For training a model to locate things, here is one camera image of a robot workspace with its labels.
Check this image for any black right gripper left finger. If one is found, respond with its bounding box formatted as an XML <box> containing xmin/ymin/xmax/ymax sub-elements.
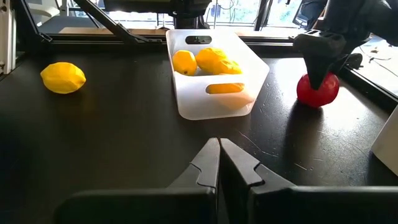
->
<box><xmin>54</xmin><ymin>138</ymin><xmax>221</xmax><ymax>224</ymax></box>

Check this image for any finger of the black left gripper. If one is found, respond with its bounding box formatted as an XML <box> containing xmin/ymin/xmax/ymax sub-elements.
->
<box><xmin>330</xmin><ymin>52</ymin><xmax>363</xmax><ymax>74</ymax></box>
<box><xmin>303</xmin><ymin>55</ymin><xmax>335</xmax><ymax>91</ymax></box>

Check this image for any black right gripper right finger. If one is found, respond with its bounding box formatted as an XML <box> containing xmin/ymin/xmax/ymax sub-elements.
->
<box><xmin>217</xmin><ymin>139</ymin><xmax>398</xmax><ymax>224</ymax></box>

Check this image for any red toy tomato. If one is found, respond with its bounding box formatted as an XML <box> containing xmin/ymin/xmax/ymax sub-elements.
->
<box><xmin>296</xmin><ymin>72</ymin><xmax>340</xmax><ymax>109</ymax></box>

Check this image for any cream plastic basket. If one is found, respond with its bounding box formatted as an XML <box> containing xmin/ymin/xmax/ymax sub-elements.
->
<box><xmin>371</xmin><ymin>105</ymin><xmax>398</xmax><ymax>177</ymax></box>

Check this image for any frosted translucent plastic basket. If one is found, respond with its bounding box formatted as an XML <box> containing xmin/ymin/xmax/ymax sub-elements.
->
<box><xmin>165</xmin><ymin>29</ymin><xmax>271</xmax><ymax>121</ymax></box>

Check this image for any aluminium frame post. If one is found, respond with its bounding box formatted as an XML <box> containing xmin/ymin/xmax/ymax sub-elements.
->
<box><xmin>0</xmin><ymin>0</ymin><xmax>17</xmax><ymax>75</ymax></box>

